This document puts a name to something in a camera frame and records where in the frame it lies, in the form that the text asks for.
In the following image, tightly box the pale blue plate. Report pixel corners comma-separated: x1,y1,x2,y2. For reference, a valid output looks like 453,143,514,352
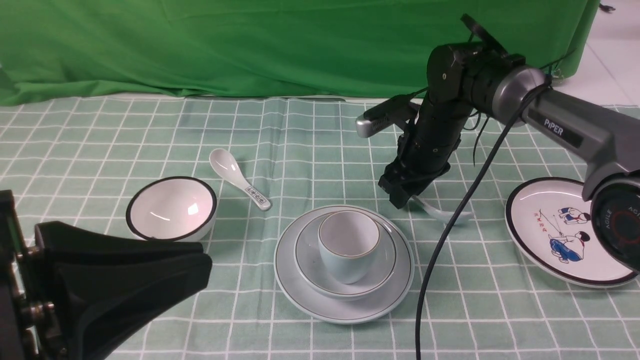
274,205,415,325

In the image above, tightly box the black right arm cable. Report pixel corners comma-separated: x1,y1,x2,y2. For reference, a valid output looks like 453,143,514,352
415,14,576,360

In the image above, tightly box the green backdrop cloth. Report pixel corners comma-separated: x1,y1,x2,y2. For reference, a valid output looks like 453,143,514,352
0,0,598,106

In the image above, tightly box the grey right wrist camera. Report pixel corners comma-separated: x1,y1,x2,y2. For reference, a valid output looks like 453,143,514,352
355,94,420,139

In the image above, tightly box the pale blue cup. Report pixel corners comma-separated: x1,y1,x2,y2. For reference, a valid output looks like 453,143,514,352
317,210,381,284

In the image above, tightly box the plain white spoon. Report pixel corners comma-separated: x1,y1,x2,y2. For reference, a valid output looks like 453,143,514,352
412,196,474,224

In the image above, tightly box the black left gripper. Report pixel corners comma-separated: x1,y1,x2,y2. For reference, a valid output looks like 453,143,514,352
0,190,213,360

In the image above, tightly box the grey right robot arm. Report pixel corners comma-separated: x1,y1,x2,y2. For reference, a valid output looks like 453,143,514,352
378,42,639,272

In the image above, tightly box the pale blue bowl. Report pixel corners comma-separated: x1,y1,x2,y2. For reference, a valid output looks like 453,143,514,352
294,210,397,301

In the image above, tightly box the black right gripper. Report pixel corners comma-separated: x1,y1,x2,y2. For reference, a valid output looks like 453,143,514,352
378,97,473,209

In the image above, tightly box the green checkered tablecloth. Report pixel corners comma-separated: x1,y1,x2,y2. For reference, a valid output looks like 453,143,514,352
0,97,639,360

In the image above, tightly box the white bowl black rim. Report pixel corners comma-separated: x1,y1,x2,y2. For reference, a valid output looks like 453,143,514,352
125,176,218,242

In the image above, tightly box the white plate with cartoon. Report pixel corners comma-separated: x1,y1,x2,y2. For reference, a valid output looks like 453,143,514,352
505,177,638,289

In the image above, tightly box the white spoon patterned handle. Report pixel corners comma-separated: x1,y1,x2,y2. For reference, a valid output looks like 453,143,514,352
209,148,272,211

